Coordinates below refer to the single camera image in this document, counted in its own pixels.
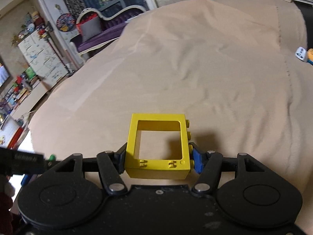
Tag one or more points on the yellow window frame brick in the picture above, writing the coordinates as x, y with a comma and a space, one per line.
158, 147

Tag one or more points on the green round toy piece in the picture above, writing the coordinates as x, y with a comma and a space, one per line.
52, 158

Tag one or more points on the purple sofa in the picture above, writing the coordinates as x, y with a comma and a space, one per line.
112, 28

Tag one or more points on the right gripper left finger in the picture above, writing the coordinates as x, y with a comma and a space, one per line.
111, 166

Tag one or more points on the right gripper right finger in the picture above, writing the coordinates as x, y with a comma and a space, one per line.
208, 165

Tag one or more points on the grey cushion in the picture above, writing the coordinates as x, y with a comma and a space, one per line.
91, 28

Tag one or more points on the beige blanket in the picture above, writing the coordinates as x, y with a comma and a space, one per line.
227, 65

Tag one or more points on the white dice toy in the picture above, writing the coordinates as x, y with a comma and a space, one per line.
301, 54

